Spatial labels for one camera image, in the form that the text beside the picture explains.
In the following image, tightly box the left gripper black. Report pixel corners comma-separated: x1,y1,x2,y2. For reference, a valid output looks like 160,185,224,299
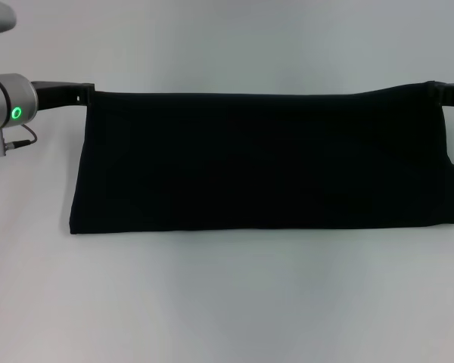
30,79,96,111

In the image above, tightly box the left gripper cable with connector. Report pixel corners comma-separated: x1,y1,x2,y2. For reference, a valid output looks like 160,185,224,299
0,123,39,157

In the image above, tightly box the black shirt with white print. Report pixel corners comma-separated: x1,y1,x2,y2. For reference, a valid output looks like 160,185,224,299
68,79,454,236

